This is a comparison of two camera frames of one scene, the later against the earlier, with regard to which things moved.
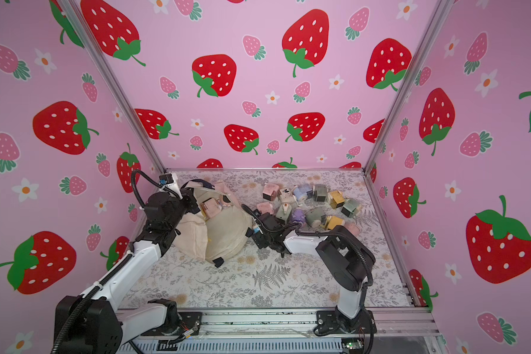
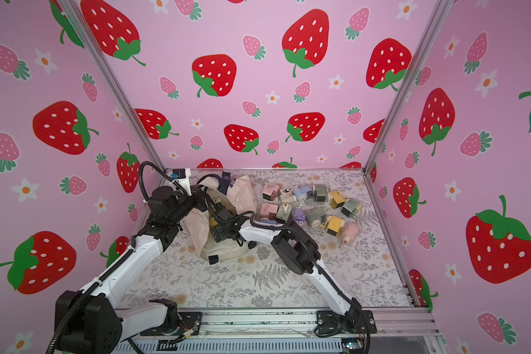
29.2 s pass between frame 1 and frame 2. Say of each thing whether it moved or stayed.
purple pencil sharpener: stayed
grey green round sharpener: stayed
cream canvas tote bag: moved
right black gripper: moved
